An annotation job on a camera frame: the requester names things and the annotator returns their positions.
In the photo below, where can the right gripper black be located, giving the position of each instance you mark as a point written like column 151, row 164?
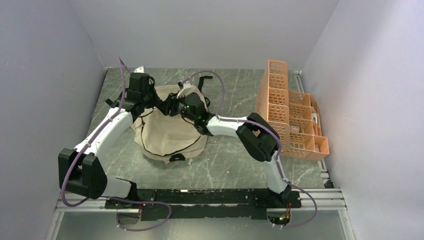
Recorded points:
column 172, row 101

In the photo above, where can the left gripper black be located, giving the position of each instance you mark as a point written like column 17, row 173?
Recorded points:
column 157, row 100

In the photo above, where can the beige canvas backpack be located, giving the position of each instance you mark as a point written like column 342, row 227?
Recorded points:
column 167, row 138

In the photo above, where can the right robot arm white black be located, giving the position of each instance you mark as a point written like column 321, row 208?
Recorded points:
column 258, row 138

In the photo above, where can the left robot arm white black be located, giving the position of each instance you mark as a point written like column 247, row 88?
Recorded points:
column 80, row 168

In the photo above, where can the orange plastic file organizer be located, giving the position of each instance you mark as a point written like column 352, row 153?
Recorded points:
column 293, row 115

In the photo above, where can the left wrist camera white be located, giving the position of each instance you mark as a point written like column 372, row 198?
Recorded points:
column 139, row 70

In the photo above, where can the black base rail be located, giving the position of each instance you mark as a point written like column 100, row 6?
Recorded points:
column 206, row 203

